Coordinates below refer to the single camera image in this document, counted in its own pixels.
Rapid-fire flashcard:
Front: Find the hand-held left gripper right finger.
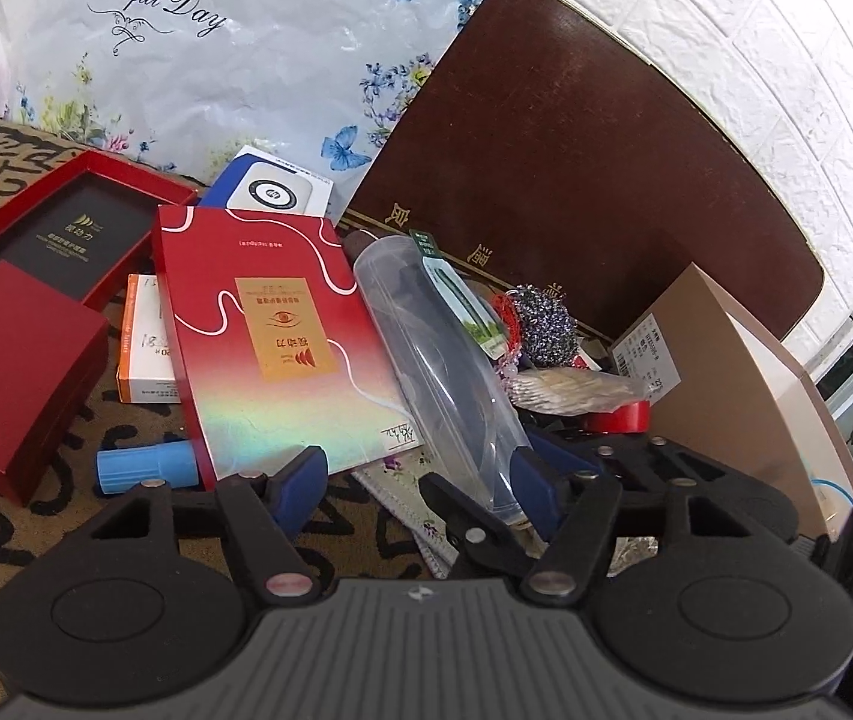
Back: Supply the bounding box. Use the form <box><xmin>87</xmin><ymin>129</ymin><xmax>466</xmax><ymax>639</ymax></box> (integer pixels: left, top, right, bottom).
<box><xmin>508</xmin><ymin>445</ymin><xmax>753</xmax><ymax>607</ymax></box>

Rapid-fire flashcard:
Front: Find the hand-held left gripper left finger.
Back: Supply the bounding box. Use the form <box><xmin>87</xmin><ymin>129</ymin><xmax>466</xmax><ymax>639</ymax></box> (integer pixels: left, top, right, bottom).
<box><xmin>85</xmin><ymin>445</ymin><xmax>331</xmax><ymax>608</ymax></box>

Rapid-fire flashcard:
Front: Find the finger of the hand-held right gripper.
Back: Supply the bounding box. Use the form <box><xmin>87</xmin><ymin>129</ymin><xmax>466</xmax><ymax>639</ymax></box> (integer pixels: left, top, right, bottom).
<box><xmin>537</xmin><ymin>426</ymin><xmax>800</xmax><ymax>535</ymax></box>
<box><xmin>421</xmin><ymin>471</ymin><xmax>549</xmax><ymax>580</ymax></box>

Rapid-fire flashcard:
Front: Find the clear plastic tube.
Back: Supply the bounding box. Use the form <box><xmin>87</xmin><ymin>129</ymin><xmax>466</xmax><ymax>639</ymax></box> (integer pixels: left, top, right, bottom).
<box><xmin>353</xmin><ymin>235</ymin><xmax>547</xmax><ymax>526</ymax></box>

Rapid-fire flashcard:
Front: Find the red ribbon roll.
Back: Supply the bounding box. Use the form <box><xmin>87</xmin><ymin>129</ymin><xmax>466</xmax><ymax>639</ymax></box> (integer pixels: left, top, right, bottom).
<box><xmin>583</xmin><ymin>399</ymin><xmax>653</xmax><ymax>434</ymax></box>

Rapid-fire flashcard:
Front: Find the floral face mask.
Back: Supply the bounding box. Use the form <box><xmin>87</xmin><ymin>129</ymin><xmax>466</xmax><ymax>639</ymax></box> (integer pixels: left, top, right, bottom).
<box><xmin>351</xmin><ymin>450</ymin><xmax>472</xmax><ymax>578</ymax></box>

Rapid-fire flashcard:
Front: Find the cotton swab packet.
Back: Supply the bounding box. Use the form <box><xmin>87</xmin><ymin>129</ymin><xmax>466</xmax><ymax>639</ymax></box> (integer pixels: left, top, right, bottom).
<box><xmin>512</xmin><ymin>367</ymin><xmax>648</xmax><ymax>413</ymax></box>

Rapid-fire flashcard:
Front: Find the open cardboard box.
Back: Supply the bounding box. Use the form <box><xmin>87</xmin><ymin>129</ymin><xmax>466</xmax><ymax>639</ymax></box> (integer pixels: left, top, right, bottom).
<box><xmin>610</xmin><ymin>262</ymin><xmax>853</xmax><ymax>541</ymax></box>

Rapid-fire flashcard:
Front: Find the red flat wavy-line box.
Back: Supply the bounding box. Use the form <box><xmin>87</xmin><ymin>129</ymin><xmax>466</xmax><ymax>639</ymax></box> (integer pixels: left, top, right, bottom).
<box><xmin>150</xmin><ymin>204</ymin><xmax>421</xmax><ymax>488</ymax></box>

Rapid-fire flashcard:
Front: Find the blue glue stick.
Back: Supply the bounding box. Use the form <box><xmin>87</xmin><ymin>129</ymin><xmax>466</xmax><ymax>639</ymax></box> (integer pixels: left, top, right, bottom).
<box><xmin>96</xmin><ymin>441</ymin><xmax>198</xmax><ymax>496</ymax></box>

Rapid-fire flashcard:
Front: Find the steel wool scrubber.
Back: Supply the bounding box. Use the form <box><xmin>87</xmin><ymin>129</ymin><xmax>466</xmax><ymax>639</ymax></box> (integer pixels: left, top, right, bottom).
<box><xmin>508</xmin><ymin>283</ymin><xmax>581</xmax><ymax>365</ymax></box>

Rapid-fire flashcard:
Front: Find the red beaded charm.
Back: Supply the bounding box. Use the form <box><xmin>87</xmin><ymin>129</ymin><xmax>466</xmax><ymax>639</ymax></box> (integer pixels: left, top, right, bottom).
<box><xmin>490</xmin><ymin>292</ymin><xmax>528</xmax><ymax>391</ymax></box>

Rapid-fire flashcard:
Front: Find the green pen packet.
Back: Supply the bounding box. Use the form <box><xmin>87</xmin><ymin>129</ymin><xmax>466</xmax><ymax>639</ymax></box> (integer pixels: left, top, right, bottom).
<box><xmin>407</xmin><ymin>229</ymin><xmax>521</xmax><ymax>357</ymax></box>

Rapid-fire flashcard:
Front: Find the orange white small box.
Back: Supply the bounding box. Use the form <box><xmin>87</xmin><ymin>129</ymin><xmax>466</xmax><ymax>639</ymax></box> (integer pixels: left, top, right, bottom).
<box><xmin>115</xmin><ymin>274</ymin><xmax>183</xmax><ymax>404</ymax></box>

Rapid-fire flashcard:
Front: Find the blue white device box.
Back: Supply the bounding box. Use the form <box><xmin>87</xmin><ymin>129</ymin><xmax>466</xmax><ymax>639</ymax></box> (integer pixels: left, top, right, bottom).
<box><xmin>197</xmin><ymin>144</ymin><xmax>337</xmax><ymax>220</ymax></box>

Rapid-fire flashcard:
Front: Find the dark brown wooden board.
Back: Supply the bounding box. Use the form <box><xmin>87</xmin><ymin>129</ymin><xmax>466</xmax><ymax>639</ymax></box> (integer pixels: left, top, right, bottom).
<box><xmin>340</xmin><ymin>0</ymin><xmax>825</xmax><ymax>361</ymax></box>

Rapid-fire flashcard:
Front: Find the red square box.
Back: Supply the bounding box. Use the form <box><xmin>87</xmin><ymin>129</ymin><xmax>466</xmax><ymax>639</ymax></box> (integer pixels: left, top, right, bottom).
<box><xmin>0</xmin><ymin>261</ymin><xmax>110</xmax><ymax>507</ymax></box>

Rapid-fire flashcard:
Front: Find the red tray box black insert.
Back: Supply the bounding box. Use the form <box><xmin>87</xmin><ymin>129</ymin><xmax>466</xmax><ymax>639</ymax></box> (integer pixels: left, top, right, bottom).
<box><xmin>0</xmin><ymin>150</ymin><xmax>198</xmax><ymax>312</ymax></box>

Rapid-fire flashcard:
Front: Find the floral plastic bag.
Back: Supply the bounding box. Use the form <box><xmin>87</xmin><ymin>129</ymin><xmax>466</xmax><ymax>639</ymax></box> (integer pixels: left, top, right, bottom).
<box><xmin>0</xmin><ymin>0</ymin><xmax>510</xmax><ymax>188</ymax></box>

